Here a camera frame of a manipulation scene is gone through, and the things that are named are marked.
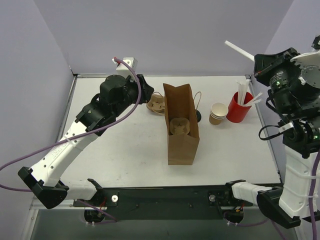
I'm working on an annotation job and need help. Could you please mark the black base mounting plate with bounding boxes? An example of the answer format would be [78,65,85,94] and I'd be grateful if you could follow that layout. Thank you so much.
[72,185,254,221]

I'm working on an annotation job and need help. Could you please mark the brown paper bag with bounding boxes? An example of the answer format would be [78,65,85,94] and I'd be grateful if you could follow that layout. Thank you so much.
[163,83,200,165]

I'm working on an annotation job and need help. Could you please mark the stack of black lids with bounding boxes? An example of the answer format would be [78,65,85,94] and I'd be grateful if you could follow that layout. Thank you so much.
[196,110,202,123]

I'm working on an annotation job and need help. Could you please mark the red plastic cup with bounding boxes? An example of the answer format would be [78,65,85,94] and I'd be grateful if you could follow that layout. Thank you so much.
[226,92,252,123]

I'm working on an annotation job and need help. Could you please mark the white wrapped straws bundle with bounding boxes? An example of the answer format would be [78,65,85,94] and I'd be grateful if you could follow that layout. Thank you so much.
[237,79,263,107]

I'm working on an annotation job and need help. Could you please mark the brown pulp cup carrier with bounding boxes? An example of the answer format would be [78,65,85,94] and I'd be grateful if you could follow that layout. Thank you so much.
[169,117,190,135]
[146,91,166,116]

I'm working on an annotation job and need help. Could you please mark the stack of paper cups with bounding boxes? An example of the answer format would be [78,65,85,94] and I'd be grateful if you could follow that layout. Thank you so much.
[209,102,229,125]

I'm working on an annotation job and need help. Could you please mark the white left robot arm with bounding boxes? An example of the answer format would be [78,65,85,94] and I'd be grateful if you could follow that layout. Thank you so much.
[18,74,154,209]

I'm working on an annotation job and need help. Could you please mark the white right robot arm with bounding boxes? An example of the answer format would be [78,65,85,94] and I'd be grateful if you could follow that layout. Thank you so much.
[227,46,320,229]

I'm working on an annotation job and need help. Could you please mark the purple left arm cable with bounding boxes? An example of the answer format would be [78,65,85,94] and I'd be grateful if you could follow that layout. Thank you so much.
[0,57,144,224]

